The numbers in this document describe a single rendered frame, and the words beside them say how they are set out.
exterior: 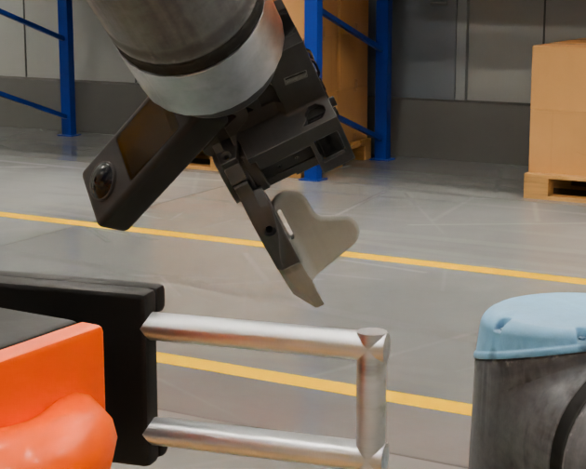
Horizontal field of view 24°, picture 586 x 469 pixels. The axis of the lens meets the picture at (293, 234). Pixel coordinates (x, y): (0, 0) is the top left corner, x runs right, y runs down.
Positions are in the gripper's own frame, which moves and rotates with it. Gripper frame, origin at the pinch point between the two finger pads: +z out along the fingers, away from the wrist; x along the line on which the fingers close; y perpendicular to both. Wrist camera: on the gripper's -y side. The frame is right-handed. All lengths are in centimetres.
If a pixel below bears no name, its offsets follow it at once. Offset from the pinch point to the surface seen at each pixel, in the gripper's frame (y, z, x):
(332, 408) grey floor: -24, 297, 115
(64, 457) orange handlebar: -3, -55, -37
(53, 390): -3, -54, -35
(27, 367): -3, -55, -35
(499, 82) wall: 138, 692, 447
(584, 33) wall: 196, 663, 434
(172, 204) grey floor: -79, 542, 374
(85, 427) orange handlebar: -3, -55, -36
